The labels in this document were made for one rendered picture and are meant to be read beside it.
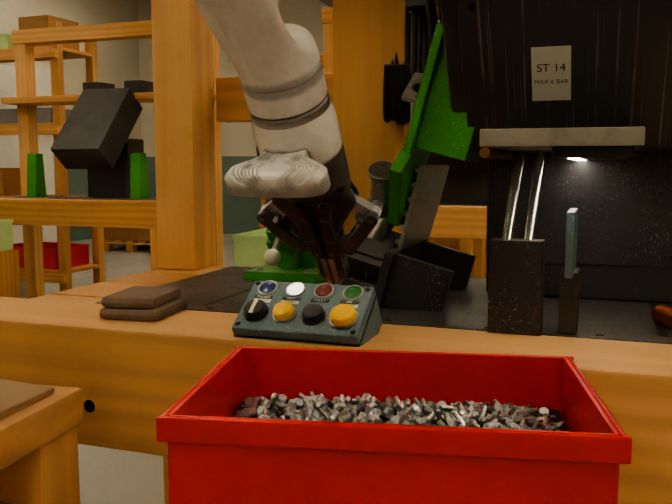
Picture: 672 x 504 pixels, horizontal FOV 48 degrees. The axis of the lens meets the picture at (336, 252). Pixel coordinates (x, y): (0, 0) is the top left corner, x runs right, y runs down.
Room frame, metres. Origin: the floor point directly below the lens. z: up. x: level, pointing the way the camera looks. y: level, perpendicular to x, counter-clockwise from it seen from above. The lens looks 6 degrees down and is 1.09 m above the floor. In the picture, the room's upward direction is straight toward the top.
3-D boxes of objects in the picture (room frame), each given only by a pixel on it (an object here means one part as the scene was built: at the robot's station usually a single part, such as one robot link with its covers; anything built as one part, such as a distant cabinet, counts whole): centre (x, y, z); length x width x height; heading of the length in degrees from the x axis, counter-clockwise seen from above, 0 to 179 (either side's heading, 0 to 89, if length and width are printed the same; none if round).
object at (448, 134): (1.04, -0.16, 1.17); 0.13 x 0.12 x 0.20; 71
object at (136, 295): (0.98, 0.25, 0.91); 0.10 x 0.08 x 0.03; 168
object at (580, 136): (0.95, -0.29, 1.11); 0.39 x 0.16 x 0.03; 161
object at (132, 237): (10.22, 2.47, 0.22); 1.20 x 0.81 x 0.44; 164
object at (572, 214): (0.89, -0.28, 0.97); 0.10 x 0.02 x 0.14; 161
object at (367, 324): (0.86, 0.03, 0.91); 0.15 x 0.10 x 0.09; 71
